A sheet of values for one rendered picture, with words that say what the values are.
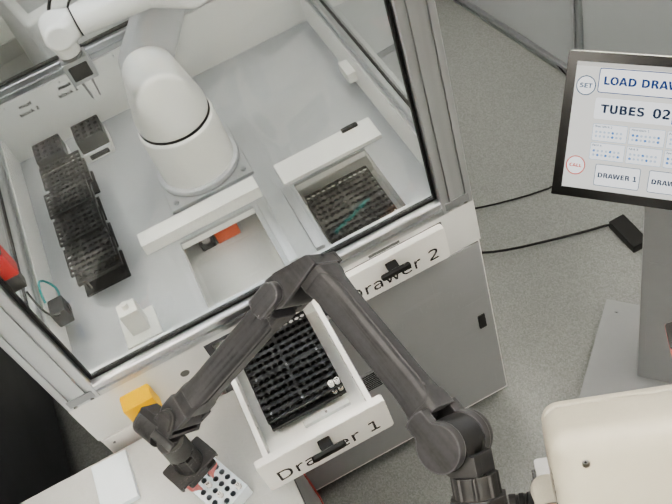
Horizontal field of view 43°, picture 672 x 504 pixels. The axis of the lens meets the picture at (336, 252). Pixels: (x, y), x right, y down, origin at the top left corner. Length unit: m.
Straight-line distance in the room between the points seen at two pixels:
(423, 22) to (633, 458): 0.86
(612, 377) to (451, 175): 1.07
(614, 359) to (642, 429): 1.62
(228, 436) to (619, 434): 1.08
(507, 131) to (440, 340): 1.35
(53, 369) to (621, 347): 1.71
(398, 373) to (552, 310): 1.63
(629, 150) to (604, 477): 0.91
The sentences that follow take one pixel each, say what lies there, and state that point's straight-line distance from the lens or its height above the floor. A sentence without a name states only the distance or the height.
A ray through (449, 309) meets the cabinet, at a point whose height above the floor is 0.59.
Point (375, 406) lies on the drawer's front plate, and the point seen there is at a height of 0.92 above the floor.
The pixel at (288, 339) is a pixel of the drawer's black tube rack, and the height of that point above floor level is 0.90.
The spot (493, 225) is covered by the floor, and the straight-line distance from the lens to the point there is 3.15.
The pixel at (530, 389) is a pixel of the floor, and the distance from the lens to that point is 2.77.
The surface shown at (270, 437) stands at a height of 0.84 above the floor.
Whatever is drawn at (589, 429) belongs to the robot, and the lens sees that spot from 1.16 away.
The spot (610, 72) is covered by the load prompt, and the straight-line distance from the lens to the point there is 1.91.
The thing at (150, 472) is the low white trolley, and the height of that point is 0.76.
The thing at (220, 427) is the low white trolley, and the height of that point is 0.76.
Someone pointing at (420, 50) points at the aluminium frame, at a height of 1.41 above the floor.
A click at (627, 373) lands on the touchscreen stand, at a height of 0.04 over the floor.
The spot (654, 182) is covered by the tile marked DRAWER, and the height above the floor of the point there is 1.00.
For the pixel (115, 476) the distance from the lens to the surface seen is 2.07.
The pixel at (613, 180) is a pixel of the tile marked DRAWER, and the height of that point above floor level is 1.00.
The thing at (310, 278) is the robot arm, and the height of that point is 1.36.
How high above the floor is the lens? 2.43
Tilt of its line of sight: 49 degrees down
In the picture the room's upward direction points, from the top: 22 degrees counter-clockwise
